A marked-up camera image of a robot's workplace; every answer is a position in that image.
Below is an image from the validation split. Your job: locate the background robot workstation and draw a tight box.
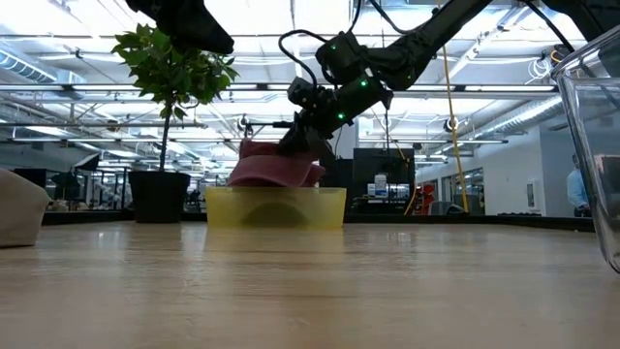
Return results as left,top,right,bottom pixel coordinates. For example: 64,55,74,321
13,152,131,212

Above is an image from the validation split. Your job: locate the black plant pot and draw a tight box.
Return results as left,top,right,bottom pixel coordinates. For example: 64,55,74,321
127,170,192,225

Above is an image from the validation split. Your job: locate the green leafy plant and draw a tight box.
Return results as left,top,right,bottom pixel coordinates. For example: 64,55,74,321
110,22,241,174

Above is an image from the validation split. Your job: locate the yellow translucent plastic bin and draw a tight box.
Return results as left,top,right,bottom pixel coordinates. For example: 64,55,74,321
204,186,348,231

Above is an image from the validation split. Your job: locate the clear plastic bin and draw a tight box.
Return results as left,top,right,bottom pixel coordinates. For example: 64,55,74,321
550,23,620,273

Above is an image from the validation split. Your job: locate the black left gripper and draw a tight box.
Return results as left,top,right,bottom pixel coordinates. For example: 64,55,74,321
125,0,235,55

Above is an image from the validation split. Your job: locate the maroon baseball cap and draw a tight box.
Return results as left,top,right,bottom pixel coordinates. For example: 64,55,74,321
226,139,326,189

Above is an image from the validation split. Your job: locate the black background equipment cabinet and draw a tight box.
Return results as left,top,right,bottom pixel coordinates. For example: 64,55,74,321
333,147,417,215

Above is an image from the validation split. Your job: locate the black background rig frame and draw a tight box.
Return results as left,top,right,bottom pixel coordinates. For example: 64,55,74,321
243,120,296,146

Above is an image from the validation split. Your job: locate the yellow hanging cord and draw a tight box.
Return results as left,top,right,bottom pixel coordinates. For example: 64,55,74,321
438,44,470,214

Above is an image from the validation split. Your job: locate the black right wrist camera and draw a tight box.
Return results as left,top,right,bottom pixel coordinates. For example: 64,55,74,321
287,76,322,111

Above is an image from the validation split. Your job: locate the person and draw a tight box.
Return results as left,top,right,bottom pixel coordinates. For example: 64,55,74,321
566,153,593,218

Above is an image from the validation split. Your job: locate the black right camera cable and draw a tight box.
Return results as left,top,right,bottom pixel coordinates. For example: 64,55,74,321
277,28,331,96

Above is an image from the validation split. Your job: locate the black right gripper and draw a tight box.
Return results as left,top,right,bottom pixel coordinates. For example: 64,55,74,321
278,79,394,171

